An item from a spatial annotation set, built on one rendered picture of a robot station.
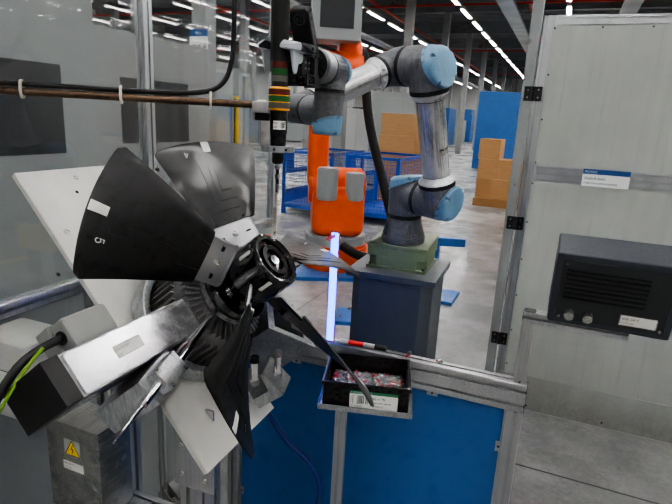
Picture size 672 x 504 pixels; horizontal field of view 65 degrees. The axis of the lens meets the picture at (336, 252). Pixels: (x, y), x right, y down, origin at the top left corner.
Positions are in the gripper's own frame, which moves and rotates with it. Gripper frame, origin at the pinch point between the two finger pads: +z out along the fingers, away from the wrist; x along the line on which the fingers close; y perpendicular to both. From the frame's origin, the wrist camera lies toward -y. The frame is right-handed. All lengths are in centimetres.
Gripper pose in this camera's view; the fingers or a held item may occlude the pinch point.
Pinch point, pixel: (272, 42)
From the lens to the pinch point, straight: 109.9
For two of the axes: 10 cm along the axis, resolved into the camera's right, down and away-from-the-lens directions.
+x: -9.2, -1.4, 3.5
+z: -3.8, 2.1, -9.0
